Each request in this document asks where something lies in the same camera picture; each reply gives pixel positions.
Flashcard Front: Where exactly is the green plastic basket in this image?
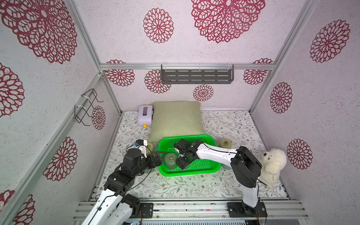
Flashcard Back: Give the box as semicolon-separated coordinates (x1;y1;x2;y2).
157;135;221;177

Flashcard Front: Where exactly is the yellow-green canister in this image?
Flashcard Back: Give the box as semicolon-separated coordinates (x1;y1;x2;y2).
146;142;154;155

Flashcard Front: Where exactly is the white plush dog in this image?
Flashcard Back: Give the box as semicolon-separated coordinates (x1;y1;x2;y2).
260;149;287;188

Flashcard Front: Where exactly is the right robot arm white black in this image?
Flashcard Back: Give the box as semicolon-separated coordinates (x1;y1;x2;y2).
174;139;262;209

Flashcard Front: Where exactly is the grey wall shelf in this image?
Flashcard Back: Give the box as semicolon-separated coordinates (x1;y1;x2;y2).
160;65;234;84

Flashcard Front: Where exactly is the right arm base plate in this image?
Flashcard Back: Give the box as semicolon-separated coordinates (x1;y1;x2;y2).
227;202;268;218

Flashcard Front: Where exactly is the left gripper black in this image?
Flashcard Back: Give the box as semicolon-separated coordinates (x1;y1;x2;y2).
132;150;166;178

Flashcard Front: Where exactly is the lilac toaster toy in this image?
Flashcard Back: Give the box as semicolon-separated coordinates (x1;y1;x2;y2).
138;105;153;128

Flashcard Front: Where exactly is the green linen cushion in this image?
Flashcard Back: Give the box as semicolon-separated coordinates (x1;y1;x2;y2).
148;101;205;143

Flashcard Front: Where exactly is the green canister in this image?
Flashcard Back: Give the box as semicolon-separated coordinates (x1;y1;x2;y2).
164;153;178;170

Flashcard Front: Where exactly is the yellow canister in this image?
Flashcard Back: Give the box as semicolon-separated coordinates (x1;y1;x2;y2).
219;138;232;149

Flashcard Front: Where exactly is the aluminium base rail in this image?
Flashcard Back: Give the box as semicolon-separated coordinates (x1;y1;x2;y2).
73;185;309;221

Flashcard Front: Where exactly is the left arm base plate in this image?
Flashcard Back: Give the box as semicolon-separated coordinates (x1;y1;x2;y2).
130;202;154;218

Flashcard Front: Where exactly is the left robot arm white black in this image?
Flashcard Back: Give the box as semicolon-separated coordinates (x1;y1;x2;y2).
83;148;163;225

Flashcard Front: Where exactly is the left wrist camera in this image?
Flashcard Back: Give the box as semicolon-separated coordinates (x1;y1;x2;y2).
134;139;148;158

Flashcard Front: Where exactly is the blue canister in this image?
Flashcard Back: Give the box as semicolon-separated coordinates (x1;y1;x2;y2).
222;164;232;170

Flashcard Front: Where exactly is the black wire wall rack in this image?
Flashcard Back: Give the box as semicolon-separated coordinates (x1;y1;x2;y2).
74;88;103;127

